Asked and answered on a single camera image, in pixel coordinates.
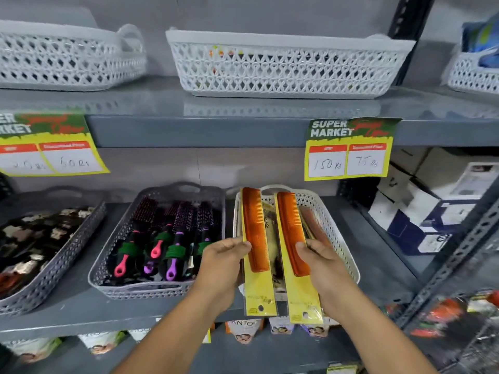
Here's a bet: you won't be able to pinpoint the stack of white cardboard boxes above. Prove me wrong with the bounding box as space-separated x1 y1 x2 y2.
367 147 499 256

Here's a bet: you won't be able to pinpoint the grey metal shelf board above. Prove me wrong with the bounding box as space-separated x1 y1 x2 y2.
0 76 499 148
0 196 423 343

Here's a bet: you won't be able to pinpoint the purple handled round hair brush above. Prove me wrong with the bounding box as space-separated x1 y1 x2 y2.
165 202 195 282

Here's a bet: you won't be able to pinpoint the green yellow price tag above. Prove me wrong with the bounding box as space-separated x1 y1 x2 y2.
0 112 110 178
304 117 402 182

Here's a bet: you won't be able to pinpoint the black slotted shelf post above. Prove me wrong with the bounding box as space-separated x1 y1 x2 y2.
388 0 436 87

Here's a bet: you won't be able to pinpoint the person's right forearm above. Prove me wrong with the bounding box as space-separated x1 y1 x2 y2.
322 285 438 374

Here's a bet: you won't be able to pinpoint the orange white pouch packet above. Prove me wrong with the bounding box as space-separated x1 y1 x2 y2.
225 318 266 345

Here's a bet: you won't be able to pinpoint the person's right hand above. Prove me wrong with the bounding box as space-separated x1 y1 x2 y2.
295 230 356 314

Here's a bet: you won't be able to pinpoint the grey plastic lattice basket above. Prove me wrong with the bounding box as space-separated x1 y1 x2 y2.
0 186 108 317
88 182 227 300

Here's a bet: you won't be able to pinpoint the person's left forearm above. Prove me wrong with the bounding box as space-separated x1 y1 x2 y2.
112 284 231 374

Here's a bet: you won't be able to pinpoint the black round hair brush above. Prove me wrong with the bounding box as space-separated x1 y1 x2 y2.
192 202 215 275

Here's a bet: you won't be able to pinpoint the white plastic lattice basket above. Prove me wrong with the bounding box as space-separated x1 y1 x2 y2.
233 184 361 302
165 29 416 100
442 46 499 95
0 19 148 92

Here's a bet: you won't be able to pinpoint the pile of hair clips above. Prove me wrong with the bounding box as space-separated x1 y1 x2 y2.
0 206 95 299

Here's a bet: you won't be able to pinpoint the orange comb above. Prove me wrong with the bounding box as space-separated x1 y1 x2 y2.
274 191 324 325
239 187 278 317

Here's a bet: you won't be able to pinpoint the small purple sachet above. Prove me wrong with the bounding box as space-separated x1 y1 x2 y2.
300 324 330 339
268 316 295 335

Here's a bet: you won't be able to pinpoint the grey slotted shelf post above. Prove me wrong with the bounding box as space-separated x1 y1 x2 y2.
394 196 499 328

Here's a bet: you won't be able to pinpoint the person's left hand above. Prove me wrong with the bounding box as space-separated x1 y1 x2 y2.
194 237 252 306

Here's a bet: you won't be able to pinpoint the pink handled round hair brush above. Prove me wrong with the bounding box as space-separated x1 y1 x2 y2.
150 201 181 261
112 197 158 279

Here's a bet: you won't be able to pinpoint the pile of orange black packets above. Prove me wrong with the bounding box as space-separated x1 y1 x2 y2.
407 289 499 347

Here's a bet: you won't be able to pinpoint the gold comb packet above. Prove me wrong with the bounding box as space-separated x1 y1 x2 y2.
262 202 288 302

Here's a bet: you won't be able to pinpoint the blue packets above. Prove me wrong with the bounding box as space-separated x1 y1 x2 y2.
462 13 499 69

